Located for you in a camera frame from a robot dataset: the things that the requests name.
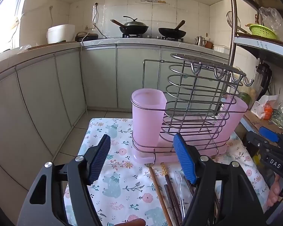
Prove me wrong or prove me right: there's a dark chopstick gold band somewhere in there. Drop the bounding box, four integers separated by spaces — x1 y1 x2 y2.
160 162 182 225

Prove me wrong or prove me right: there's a light wooden chopstick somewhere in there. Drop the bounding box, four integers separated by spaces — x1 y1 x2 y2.
146 164 173 226

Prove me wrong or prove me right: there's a dark brown chopstick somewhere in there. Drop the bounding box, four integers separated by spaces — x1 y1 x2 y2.
164 184 180 226

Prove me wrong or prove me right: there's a person's right hand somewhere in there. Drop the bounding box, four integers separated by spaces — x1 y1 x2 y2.
267 174 281 207

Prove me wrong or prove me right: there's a pink plastic drip tray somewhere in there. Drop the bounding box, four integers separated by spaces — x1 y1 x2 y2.
132 131 230 164

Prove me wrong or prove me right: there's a floral bear tablecloth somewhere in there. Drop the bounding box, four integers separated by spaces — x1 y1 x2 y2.
78 118 269 225

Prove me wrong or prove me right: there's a white orange paper bag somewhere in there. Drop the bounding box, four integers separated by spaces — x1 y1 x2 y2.
251 95 279 120

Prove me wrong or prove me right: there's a pink plastic cup near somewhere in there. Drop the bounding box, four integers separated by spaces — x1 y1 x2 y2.
131 88 167 152

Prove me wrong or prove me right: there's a pink plastic cup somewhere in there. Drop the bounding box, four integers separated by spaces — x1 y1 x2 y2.
214 94 248 146
131 88 167 152

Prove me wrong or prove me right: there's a pink plastic cup far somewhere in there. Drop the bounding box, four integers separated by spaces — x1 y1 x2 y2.
214 94 248 146

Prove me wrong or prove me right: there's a black blender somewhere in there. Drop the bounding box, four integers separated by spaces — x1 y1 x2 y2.
256 60 272 101

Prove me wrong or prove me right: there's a steel kettle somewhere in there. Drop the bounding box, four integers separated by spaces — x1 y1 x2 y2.
195 36 206 47

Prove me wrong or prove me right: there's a black induction cooker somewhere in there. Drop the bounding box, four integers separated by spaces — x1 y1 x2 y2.
75 31 98 42

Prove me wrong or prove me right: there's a black frying pan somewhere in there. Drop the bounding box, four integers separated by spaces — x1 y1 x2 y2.
158 20 186 39

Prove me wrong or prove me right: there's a gas stove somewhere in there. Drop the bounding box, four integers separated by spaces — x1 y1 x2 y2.
121 34 185 42

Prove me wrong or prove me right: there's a white rice cooker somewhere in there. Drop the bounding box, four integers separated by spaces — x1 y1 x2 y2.
46 24 75 44

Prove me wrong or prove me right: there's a green plastic basket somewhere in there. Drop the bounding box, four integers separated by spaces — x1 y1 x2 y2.
249 24 278 39

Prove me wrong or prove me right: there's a black wok with lid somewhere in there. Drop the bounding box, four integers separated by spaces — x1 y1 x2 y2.
110 16 148 36

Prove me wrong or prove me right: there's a chrome wire utensil rack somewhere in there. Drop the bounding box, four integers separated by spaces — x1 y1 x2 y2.
131 53 255 163

